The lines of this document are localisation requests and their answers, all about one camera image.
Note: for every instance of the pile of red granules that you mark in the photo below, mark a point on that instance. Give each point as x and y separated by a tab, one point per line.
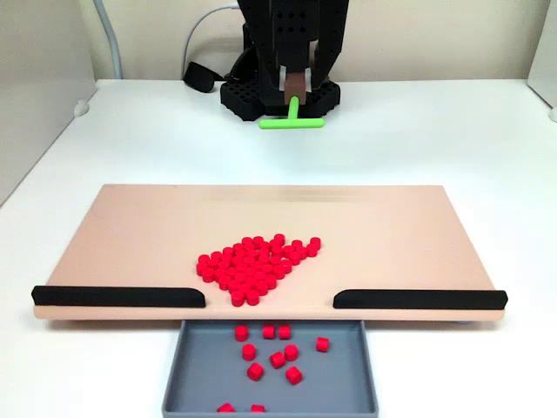
243	270

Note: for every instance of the beige board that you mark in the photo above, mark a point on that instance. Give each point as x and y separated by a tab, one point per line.
152	226

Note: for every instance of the pale grey tube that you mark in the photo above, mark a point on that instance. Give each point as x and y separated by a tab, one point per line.
112	43

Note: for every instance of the black edge rail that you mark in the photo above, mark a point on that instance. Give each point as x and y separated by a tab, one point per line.
113	297
418	300

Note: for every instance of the green T-shaped pusher tool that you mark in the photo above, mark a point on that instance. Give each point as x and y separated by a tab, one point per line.
291	123

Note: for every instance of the grey container tray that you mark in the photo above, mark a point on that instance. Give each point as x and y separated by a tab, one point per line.
339	383

